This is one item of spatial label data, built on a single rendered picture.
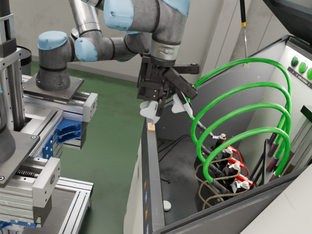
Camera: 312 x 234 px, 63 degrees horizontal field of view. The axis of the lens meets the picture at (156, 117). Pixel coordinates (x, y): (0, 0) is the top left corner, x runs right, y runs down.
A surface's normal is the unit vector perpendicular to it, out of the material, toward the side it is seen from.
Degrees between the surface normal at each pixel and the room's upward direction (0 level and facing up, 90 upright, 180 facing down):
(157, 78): 90
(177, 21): 90
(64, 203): 0
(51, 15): 90
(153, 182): 0
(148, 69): 90
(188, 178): 0
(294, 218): 76
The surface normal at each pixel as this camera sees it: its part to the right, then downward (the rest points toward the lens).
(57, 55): 0.55, 0.54
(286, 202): -0.90, -0.32
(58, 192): 0.19, -0.83
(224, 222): 0.07, 0.55
